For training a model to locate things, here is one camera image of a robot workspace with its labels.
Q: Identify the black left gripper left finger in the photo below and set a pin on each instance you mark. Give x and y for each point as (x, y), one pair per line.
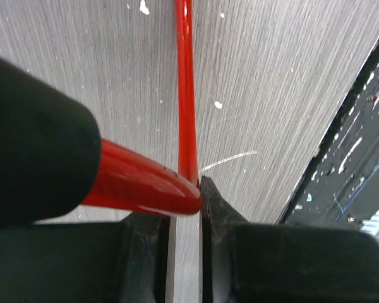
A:
(122, 261)

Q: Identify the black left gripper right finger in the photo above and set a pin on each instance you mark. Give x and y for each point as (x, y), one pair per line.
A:
(251, 262)

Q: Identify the red cable lock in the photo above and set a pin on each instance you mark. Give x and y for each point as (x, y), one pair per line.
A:
(53, 158)

